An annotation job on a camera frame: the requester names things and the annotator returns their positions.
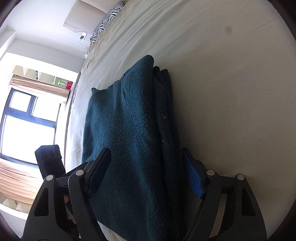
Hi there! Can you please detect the red storage box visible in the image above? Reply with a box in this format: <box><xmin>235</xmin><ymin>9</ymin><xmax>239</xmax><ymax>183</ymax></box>
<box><xmin>66</xmin><ymin>81</ymin><xmax>73</xmax><ymax>90</ymax></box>

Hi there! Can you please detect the beige curtain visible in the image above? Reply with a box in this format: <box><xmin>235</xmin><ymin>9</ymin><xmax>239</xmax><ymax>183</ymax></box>
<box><xmin>9</xmin><ymin>74</ymin><xmax>70</xmax><ymax>99</ymax></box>

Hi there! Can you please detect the beige padded headboard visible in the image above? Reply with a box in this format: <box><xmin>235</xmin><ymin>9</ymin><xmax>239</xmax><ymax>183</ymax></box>
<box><xmin>63</xmin><ymin>0</ymin><xmax>127</xmax><ymax>34</ymax></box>

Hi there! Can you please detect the beige bed sheet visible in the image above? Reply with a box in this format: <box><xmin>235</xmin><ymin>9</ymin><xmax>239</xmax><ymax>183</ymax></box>
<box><xmin>65</xmin><ymin>1</ymin><xmax>295</xmax><ymax>237</ymax></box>

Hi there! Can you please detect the dark green knit sweater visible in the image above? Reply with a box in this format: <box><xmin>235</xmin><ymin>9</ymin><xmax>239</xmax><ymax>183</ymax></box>
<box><xmin>82</xmin><ymin>55</ymin><xmax>190</xmax><ymax>240</ymax></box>

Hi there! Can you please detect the zebra print pillow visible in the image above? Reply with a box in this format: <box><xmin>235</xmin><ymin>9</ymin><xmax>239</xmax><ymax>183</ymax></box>
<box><xmin>91</xmin><ymin>1</ymin><xmax>124</xmax><ymax>43</ymax></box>

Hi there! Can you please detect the white wall shelf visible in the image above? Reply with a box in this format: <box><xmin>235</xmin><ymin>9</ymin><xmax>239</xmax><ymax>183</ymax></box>
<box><xmin>13</xmin><ymin>65</ymin><xmax>69</xmax><ymax>89</ymax></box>

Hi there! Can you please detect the person's left hand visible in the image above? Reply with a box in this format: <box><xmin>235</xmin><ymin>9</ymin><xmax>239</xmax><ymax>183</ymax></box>
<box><xmin>63</xmin><ymin>194</ymin><xmax>76</xmax><ymax>224</ymax></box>

